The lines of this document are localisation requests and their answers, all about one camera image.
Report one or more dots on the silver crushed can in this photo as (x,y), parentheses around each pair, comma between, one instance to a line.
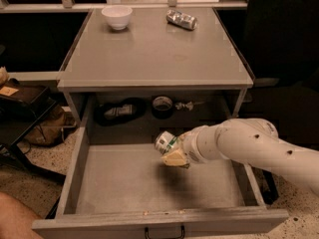
(182,20)

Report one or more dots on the dark tape roll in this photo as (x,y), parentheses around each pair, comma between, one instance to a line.
(162,107)

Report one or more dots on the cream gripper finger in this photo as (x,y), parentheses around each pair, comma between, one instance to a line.
(175,158)

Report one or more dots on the brown bag on floor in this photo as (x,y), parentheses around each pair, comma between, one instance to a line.
(52,129)

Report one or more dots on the black side table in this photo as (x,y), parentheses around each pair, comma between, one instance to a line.
(22,108)

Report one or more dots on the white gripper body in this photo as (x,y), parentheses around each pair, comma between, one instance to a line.
(189,145)

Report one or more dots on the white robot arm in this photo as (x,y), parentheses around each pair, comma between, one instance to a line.
(254,142)

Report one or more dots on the small crumpled foil piece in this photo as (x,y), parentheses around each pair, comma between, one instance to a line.
(184,106)

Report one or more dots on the black office chair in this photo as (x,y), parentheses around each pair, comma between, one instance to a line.
(280,39)

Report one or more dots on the person's bare leg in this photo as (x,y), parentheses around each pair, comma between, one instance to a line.
(16,219)

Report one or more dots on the black drawer handle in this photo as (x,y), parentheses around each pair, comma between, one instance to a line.
(165,233)

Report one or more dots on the white bowl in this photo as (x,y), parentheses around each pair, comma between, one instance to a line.
(117,16)

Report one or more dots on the green white 7up can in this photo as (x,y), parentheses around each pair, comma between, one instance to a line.
(166,142)

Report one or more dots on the grey cabinet desk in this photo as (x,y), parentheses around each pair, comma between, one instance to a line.
(154,58)

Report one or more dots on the open grey top drawer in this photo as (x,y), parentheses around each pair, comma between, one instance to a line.
(115,191)

